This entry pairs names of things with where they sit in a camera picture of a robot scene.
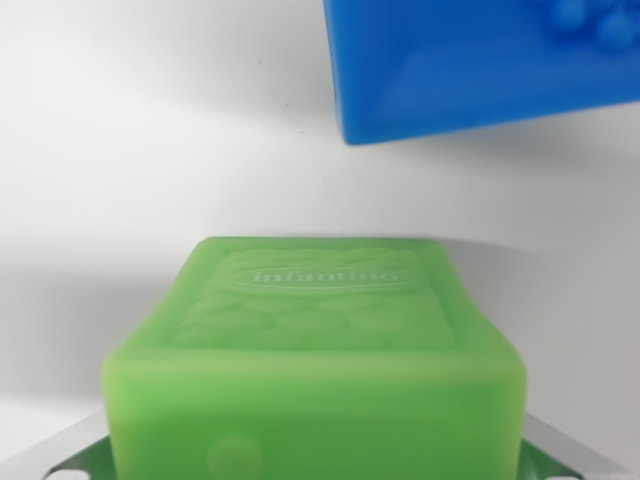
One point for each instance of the blue soft toy cube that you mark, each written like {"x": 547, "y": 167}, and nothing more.
{"x": 480, "y": 65}

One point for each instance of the green soft toy cube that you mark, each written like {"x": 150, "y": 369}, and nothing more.
{"x": 320, "y": 360}

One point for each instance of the gripper left finger with silver black pad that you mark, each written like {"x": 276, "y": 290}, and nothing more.
{"x": 75, "y": 450}

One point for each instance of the gripper right finger with silver black pad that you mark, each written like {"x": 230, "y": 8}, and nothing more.
{"x": 639, "y": 450}

